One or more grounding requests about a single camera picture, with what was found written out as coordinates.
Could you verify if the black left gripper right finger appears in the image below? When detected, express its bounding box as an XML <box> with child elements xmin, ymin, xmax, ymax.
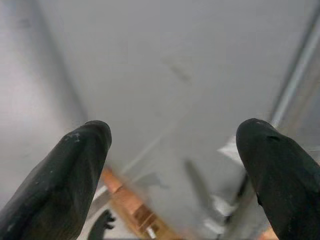
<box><xmin>235</xmin><ymin>118</ymin><xmax>320</xmax><ymax>240</ymax></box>

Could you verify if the brown cardboard box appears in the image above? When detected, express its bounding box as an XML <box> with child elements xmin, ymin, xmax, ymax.
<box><xmin>99</xmin><ymin>166</ymin><xmax>181</xmax><ymax>240</ymax></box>

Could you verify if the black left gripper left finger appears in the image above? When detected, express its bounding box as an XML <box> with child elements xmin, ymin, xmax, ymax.
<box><xmin>0</xmin><ymin>120</ymin><xmax>113</xmax><ymax>240</ymax></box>

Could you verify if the white fridge door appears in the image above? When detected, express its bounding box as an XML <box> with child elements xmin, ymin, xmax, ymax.
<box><xmin>37</xmin><ymin>0</ymin><xmax>316</xmax><ymax>233</ymax></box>

